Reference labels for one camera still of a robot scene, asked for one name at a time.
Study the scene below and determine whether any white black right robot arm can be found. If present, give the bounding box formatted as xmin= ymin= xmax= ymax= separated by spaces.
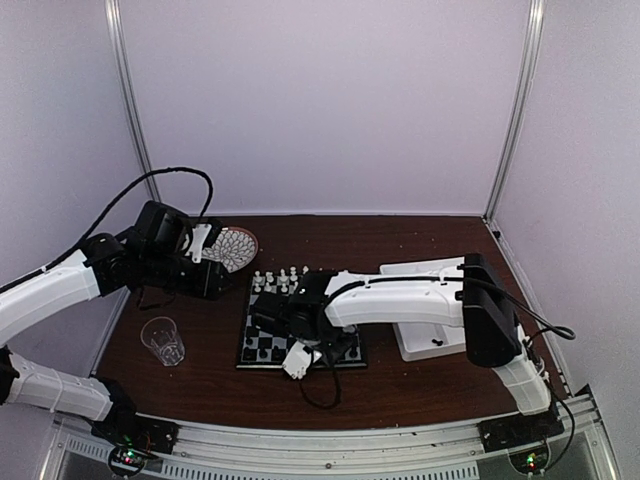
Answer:
xmin=248 ymin=254 xmax=559 ymax=442

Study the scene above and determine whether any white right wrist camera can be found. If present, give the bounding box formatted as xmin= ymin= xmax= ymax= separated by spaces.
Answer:
xmin=282 ymin=341 xmax=322 ymax=380

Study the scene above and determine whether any front aluminium rail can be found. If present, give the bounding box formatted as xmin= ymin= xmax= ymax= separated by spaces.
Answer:
xmin=39 ymin=414 xmax=616 ymax=480

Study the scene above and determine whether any black white chessboard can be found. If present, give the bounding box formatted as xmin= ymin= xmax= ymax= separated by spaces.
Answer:
xmin=234 ymin=271 xmax=370 ymax=372

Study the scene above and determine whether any clear drinking glass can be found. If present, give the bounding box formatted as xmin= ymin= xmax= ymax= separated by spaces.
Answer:
xmin=140 ymin=316 xmax=186 ymax=367

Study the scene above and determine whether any left aluminium frame post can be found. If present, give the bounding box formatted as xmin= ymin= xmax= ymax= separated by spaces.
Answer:
xmin=104 ymin=0 xmax=153 ymax=174

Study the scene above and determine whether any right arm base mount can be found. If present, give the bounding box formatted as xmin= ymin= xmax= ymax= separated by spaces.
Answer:
xmin=477 ymin=412 xmax=565 ymax=477

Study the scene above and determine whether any right aluminium frame post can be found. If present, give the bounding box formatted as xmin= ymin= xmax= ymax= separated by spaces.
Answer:
xmin=483 ymin=0 xmax=546 ymax=224

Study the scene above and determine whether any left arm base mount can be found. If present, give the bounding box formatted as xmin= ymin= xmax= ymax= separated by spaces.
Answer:
xmin=88 ymin=415 xmax=179 ymax=478

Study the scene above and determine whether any aluminium frame post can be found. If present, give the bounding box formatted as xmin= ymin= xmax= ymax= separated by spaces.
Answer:
xmin=483 ymin=0 xmax=546 ymax=224
xmin=104 ymin=0 xmax=153 ymax=174

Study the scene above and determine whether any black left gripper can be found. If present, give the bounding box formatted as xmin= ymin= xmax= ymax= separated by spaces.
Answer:
xmin=141 ymin=248 xmax=237 ymax=301

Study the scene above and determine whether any white chess bishop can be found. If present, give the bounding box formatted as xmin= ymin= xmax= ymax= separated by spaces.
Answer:
xmin=278 ymin=269 xmax=289 ymax=284

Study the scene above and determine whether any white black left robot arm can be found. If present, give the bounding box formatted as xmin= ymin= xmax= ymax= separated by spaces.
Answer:
xmin=1 ymin=201 xmax=230 ymax=444

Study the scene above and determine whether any white plastic tray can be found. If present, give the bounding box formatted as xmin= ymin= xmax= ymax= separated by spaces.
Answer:
xmin=379 ymin=256 xmax=465 ymax=362

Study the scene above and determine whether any floral ceramic plate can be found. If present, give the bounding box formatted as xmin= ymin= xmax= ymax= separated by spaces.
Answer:
xmin=205 ymin=227 xmax=258 ymax=273

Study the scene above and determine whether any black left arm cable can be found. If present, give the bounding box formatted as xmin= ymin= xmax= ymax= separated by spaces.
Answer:
xmin=0 ymin=168 xmax=216 ymax=291

